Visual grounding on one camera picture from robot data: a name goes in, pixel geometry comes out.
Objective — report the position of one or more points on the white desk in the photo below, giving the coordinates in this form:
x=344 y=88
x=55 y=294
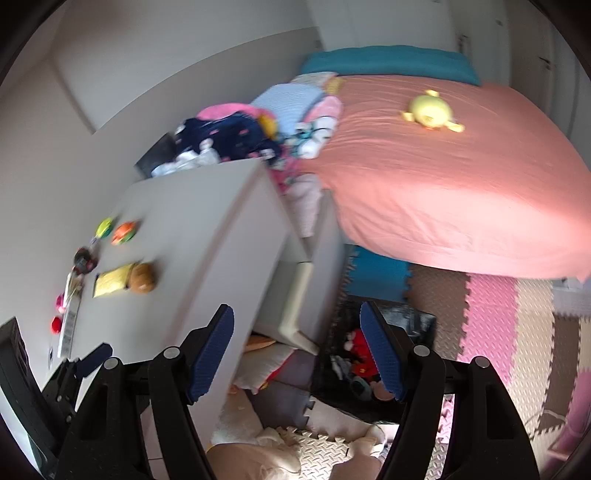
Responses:
x=194 y=221

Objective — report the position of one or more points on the pink and white plush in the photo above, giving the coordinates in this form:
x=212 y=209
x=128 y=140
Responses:
x=323 y=110

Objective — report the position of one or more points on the small pink toy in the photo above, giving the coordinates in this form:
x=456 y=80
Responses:
x=60 y=301

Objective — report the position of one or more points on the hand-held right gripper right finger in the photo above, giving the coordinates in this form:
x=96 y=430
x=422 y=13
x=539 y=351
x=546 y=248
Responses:
x=381 y=355

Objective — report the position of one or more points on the red plush toy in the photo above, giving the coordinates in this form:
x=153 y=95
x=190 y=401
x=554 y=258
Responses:
x=360 y=346

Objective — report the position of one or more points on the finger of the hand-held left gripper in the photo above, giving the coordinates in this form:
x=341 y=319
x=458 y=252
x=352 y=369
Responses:
x=94 y=358

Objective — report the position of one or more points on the bed with pink sheet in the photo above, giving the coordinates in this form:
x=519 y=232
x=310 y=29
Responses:
x=438 y=184

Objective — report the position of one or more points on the yellow packet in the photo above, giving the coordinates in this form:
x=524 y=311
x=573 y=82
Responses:
x=111 y=281

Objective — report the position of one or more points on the white cloth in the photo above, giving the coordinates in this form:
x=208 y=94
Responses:
x=194 y=159

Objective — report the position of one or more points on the cream cushion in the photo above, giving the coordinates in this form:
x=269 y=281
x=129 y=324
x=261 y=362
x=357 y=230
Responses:
x=263 y=364

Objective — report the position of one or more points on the red ball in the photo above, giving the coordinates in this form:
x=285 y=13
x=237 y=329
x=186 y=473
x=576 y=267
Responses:
x=56 y=324

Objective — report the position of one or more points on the navy dotted plush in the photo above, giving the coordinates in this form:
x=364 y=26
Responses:
x=231 y=134

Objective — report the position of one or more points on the pink cushion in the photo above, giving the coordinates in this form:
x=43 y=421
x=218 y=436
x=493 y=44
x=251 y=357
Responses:
x=221 y=110

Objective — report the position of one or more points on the yellow plush toy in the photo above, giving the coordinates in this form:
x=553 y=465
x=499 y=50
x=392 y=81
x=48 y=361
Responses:
x=431 y=110

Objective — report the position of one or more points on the lime green toy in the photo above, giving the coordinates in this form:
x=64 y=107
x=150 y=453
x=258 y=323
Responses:
x=105 y=226

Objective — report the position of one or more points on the teal pillow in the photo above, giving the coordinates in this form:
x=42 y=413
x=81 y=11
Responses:
x=392 y=62

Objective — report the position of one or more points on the white and teal toys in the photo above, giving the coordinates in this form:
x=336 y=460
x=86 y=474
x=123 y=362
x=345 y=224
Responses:
x=310 y=138

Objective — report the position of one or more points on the white bed frame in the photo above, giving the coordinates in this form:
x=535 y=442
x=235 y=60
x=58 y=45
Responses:
x=330 y=240

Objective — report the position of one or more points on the dark round toy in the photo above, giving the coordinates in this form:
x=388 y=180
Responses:
x=84 y=261

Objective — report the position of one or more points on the pink clothes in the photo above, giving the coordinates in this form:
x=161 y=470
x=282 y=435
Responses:
x=295 y=184

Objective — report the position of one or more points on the light blue pillow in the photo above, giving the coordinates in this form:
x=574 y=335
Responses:
x=288 y=104

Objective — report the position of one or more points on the foam puzzle mat tiles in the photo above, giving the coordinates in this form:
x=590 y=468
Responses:
x=491 y=323

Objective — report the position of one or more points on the black bin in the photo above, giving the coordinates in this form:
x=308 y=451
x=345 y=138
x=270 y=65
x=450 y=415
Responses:
x=415 y=319

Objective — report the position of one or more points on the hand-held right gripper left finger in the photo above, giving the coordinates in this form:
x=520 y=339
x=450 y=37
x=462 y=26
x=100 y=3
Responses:
x=210 y=355

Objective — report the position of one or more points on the beige plush blanket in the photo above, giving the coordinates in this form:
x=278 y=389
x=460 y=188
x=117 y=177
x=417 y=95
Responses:
x=258 y=457

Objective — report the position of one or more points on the brown round plush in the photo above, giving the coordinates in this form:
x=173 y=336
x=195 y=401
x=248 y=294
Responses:
x=142 y=277

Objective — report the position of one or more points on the orange toy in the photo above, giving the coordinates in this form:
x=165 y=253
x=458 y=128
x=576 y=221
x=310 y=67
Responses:
x=124 y=232

